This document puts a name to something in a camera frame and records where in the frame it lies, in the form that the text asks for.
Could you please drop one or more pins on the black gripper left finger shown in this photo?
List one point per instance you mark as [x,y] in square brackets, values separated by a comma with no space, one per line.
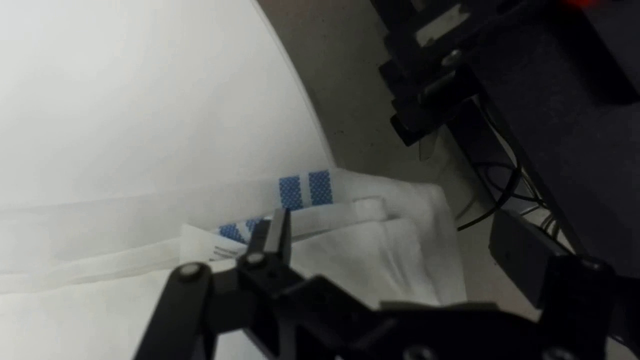
[269,249]

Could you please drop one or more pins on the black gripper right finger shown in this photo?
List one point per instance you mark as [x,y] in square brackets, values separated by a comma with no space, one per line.
[562,286]

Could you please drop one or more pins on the white towel with blue stripes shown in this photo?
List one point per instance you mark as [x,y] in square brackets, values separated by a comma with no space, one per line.
[79,283]

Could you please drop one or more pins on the round white table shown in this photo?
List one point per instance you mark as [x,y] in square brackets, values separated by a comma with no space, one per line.
[104,98]

